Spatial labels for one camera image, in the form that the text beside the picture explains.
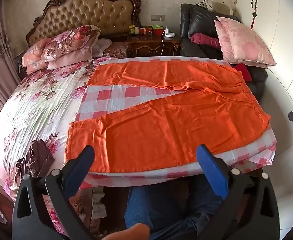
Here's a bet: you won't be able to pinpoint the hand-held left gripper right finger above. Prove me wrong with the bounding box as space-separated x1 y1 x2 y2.
196 144 280 240

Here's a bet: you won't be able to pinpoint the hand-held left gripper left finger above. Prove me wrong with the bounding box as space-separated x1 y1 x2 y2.
11 145 95 240

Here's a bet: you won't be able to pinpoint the orange pants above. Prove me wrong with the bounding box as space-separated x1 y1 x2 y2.
65 60 272 174

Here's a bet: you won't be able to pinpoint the person's left hand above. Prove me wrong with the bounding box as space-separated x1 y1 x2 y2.
106 224 151 240

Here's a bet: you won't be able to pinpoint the dark maroon cloth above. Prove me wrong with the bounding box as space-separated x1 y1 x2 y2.
14 139 55 180

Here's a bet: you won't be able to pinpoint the person's legs in jeans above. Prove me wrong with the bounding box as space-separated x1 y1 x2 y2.
124 175 227 240

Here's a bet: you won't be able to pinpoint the red cloth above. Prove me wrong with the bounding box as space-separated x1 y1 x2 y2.
234 63 252 82

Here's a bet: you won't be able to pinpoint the white wardrobe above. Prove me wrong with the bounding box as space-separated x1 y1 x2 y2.
237 0 293 155

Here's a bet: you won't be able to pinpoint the pink white checkered bed sheet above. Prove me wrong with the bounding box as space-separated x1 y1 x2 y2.
74 56 277 188

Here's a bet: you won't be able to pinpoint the floral bedspread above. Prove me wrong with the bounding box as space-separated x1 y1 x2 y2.
0 57 117 235

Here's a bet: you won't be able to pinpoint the pink square cushion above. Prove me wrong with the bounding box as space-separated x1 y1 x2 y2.
217 16 277 66
214 19 268 69

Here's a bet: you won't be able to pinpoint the maroon bolster roll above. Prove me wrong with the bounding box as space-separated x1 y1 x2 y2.
190 32 222 49

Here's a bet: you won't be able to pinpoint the pink floral bed pillow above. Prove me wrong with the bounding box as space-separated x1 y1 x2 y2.
21 39 92 75

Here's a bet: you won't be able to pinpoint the black leather armchair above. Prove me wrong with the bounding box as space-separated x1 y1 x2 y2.
180 3 268 98

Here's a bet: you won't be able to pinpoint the carved wooden nightstand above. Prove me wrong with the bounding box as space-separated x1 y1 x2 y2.
125 34 182 57

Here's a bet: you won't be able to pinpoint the white charging device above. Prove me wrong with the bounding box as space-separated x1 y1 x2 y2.
165 26 177 39

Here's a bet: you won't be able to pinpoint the clothes hangers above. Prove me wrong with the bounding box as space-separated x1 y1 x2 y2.
196 0 212 12

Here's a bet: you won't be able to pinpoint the red bowl with green lid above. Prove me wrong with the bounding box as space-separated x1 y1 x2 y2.
153 24 165 36

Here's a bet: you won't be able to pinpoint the tufted carved wooden headboard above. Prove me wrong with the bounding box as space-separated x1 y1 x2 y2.
26 0 142 47

